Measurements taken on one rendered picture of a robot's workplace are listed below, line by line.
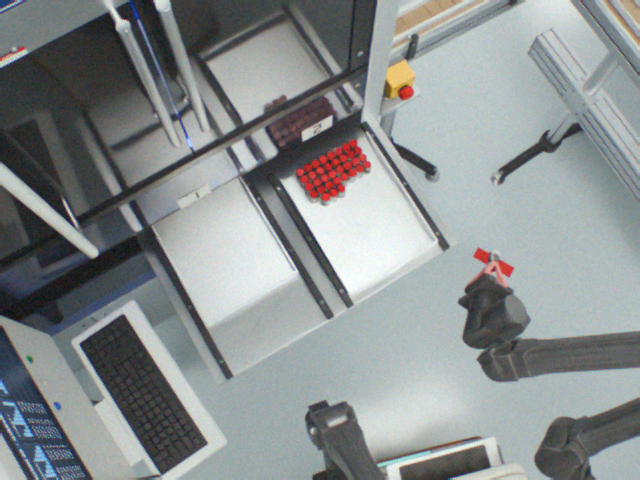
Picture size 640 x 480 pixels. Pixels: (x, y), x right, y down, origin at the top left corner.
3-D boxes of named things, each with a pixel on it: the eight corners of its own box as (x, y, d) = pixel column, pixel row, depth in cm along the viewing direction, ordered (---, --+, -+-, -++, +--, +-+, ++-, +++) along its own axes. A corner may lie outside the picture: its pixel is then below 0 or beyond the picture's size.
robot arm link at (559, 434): (581, 489, 135) (589, 471, 139) (580, 448, 131) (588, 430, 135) (535, 478, 140) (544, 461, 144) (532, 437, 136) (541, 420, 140)
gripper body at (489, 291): (457, 296, 147) (451, 323, 142) (490, 271, 139) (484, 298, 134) (482, 313, 148) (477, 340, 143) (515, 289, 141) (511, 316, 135)
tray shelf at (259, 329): (129, 225, 188) (127, 223, 186) (358, 98, 197) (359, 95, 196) (218, 386, 177) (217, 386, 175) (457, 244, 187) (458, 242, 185)
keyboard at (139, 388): (79, 344, 185) (76, 342, 183) (124, 313, 187) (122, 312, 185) (162, 476, 177) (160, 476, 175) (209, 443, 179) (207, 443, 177)
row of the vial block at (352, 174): (307, 198, 188) (307, 192, 183) (367, 165, 190) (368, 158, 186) (312, 205, 187) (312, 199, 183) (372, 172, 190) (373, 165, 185)
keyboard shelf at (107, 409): (46, 359, 187) (42, 358, 184) (134, 299, 191) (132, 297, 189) (136, 506, 177) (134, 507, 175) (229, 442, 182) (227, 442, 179)
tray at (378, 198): (280, 183, 189) (279, 178, 186) (366, 136, 193) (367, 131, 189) (348, 295, 182) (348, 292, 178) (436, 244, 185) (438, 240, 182)
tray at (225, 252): (144, 213, 187) (141, 209, 183) (232, 164, 190) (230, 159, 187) (207, 326, 179) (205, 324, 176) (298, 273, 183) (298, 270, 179)
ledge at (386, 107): (353, 78, 199) (353, 74, 197) (393, 57, 201) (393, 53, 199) (380, 117, 196) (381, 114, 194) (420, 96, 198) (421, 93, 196)
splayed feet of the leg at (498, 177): (485, 174, 284) (493, 160, 270) (584, 116, 291) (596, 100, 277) (497, 190, 282) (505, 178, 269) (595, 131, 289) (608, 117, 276)
